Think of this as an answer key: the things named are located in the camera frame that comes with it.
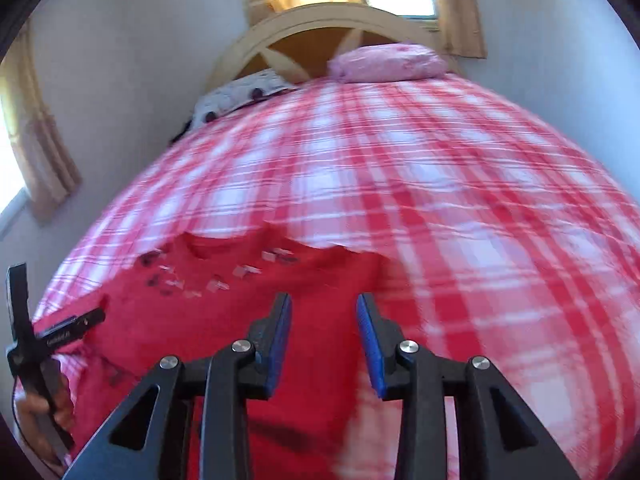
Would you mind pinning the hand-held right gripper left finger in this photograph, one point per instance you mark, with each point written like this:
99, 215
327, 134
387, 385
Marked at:
280, 340

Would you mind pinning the red white plaid blanket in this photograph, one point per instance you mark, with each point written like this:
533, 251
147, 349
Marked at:
450, 185

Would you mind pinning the side window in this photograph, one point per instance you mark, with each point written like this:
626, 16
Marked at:
10, 175

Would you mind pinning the pink pillow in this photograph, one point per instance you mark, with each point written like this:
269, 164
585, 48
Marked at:
387, 62

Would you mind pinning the cream arched wooden headboard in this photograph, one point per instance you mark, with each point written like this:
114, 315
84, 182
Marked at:
300, 25

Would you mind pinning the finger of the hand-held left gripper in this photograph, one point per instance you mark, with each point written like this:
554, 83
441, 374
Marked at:
70, 326

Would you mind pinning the white patterned pillow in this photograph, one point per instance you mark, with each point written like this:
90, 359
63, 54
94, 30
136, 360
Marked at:
235, 92

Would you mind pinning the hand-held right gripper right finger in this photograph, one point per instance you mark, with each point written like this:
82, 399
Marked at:
367, 340

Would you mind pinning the person's left hand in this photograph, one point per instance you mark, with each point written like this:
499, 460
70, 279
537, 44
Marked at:
30, 407

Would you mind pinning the red printed shirt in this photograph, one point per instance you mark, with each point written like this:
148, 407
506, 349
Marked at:
200, 320

